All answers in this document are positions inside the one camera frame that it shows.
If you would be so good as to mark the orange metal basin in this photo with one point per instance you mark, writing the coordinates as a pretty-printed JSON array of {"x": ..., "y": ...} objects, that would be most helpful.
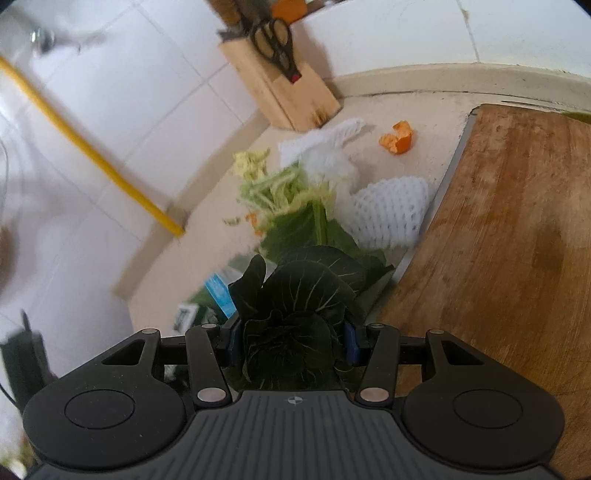
[{"x": 291, "y": 8}]

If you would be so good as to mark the green drink carton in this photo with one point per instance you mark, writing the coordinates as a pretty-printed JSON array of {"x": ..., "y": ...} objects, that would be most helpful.
[{"x": 189, "y": 316}]

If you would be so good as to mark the black kitchen scissors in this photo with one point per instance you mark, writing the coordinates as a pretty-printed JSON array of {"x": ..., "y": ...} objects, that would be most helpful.
[{"x": 277, "y": 46}]

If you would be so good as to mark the tiny cabbage scrap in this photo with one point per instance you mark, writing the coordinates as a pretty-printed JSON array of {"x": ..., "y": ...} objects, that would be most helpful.
[{"x": 231, "y": 221}]

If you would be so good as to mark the blue drink carton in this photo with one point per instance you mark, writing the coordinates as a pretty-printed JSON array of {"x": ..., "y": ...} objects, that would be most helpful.
[{"x": 219, "y": 295}]

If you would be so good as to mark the yellow pipe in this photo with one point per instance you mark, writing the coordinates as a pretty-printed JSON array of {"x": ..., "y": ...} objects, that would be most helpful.
[{"x": 92, "y": 154}]

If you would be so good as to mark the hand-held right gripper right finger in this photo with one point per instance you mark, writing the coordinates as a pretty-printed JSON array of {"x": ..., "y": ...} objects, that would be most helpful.
[{"x": 352, "y": 344}]

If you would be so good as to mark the wooden cutting board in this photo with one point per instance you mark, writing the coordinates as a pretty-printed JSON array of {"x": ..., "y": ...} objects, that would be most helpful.
[{"x": 508, "y": 230}]

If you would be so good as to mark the wooden knife block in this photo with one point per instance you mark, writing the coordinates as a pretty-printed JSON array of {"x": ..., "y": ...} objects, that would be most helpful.
[{"x": 286, "y": 97}]

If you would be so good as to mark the dark green leafy vegetable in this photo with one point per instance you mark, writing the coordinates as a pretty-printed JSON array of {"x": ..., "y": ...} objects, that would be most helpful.
[{"x": 295, "y": 332}]

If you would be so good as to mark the large green leaf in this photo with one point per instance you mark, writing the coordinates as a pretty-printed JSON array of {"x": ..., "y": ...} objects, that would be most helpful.
[{"x": 295, "y": 230}]

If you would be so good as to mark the napa cabbage leaves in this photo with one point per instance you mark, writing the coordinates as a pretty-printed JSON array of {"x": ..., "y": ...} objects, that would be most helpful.
[{"x": 277, "y": 189}]

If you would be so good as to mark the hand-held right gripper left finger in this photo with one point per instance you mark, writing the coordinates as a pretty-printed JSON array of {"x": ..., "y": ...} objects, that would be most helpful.
[{"x": 233, "y": 341}]

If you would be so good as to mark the metal water valve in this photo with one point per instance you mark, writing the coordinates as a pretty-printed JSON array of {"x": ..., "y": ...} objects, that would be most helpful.
[{"x": 46, "y": 39}]

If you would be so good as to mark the small green leaf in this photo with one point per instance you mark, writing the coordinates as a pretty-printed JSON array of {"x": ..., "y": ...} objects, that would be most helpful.
[{"x": 579, "y": 117}]

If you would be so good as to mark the white foam fruit net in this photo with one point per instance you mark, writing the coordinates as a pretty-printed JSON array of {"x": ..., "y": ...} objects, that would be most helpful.
[{"x": 388, "y": 207}]

